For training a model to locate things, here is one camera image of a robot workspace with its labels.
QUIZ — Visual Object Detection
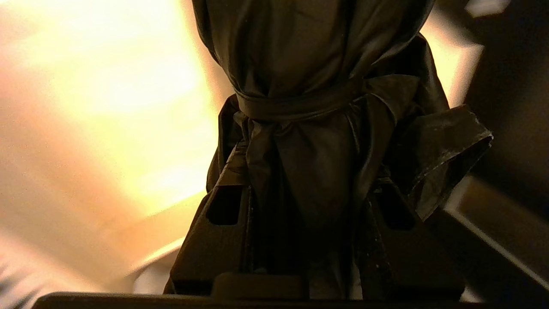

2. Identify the white TV cabinet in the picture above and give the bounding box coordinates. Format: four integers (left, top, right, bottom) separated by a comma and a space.
0, 0, 485, 294

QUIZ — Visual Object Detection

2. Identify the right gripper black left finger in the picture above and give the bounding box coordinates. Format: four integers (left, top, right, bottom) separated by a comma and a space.
164, 181, 254, 296

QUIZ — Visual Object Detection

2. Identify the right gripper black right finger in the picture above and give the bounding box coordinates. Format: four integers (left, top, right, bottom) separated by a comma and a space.
359, 181, 467, 300

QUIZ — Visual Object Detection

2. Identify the black umbrella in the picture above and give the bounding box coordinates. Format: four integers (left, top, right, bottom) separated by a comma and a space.
191, 0, 494, 301

